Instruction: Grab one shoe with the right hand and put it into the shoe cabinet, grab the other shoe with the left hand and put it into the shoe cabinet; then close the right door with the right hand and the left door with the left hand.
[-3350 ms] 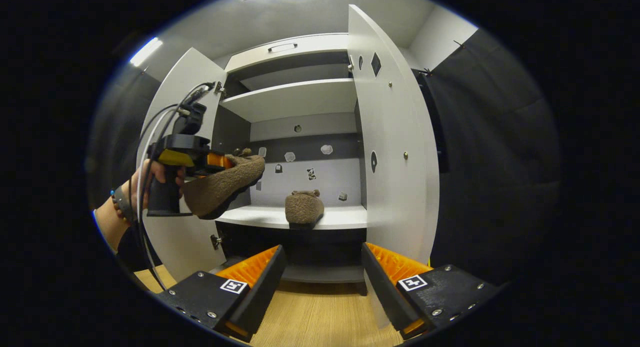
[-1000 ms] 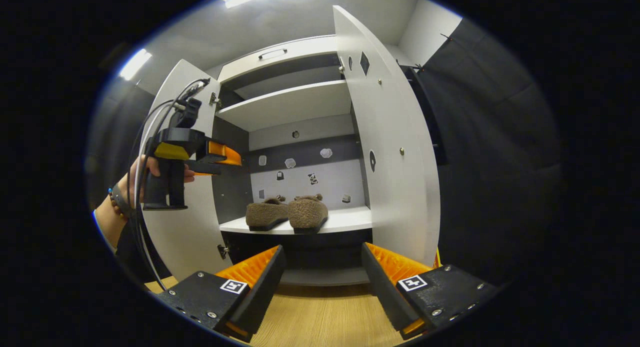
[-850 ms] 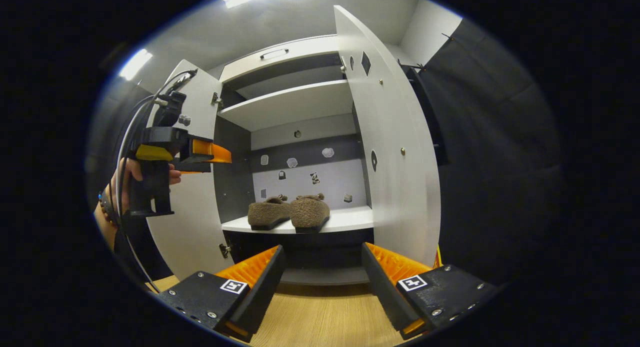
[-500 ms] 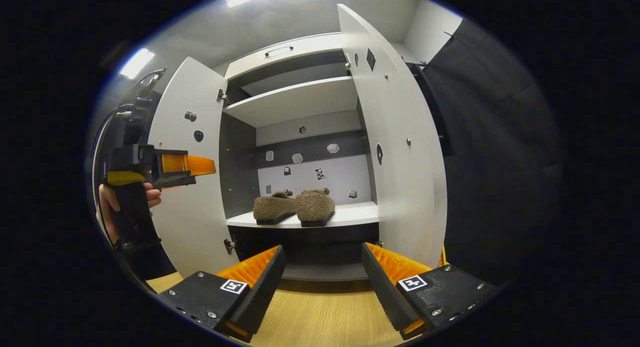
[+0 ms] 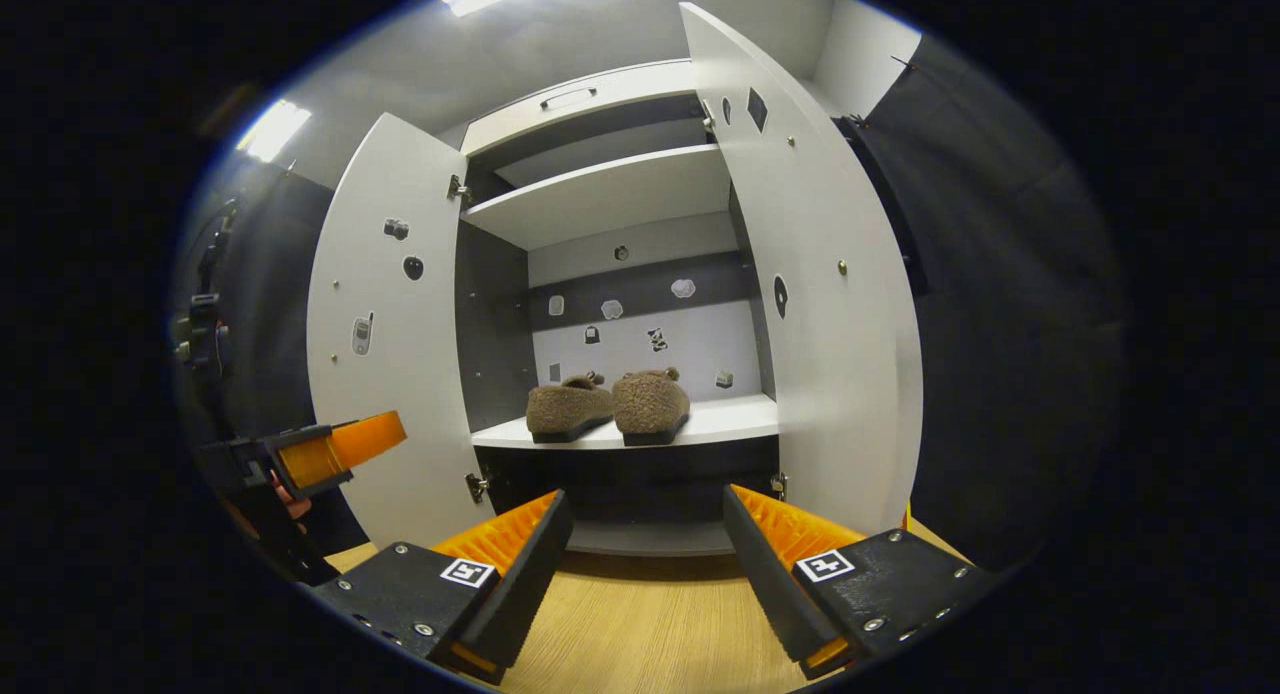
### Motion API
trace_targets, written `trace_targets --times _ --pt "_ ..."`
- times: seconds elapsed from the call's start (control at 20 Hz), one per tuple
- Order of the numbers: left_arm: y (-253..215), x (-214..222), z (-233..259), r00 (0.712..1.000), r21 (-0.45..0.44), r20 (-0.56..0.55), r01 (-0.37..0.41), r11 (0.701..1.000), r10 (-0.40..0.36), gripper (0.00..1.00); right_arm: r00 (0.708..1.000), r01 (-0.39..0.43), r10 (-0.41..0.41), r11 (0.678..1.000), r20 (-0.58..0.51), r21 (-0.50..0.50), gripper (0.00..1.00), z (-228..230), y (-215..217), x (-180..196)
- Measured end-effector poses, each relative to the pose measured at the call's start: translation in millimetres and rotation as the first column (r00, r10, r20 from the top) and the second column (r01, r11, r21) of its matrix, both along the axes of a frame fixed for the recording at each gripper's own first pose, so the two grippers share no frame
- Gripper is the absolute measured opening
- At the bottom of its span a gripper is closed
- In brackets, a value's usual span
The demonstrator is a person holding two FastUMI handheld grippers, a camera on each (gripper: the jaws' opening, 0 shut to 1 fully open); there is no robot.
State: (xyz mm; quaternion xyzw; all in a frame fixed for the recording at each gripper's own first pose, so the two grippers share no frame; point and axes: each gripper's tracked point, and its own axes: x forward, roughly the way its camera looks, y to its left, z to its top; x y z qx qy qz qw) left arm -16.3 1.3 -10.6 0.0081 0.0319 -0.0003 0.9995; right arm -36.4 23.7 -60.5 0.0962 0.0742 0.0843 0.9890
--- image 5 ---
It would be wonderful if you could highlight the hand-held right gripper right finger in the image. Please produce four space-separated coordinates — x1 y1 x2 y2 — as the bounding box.
722 486 1001 680

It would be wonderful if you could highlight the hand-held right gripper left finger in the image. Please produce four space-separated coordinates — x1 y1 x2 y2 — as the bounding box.
310 491 574 685

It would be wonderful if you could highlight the white cabinet door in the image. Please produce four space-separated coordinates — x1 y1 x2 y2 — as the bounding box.
306 112 494 551
680 2 923 538

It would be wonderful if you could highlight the brown fuzzy shoe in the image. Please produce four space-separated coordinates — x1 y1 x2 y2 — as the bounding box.
526 372 615 444
612 367 692 447

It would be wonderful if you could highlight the white shoe cabinet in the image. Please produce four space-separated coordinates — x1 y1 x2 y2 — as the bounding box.
306 2 923 557

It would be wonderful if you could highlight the white cabinet shelf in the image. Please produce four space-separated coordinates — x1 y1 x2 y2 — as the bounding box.
462 144 733 252
471 394 780 450

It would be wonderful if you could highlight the black backdrop cloth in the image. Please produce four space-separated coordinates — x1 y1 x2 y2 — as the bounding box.
180 159 337 555
835 34 1126 570

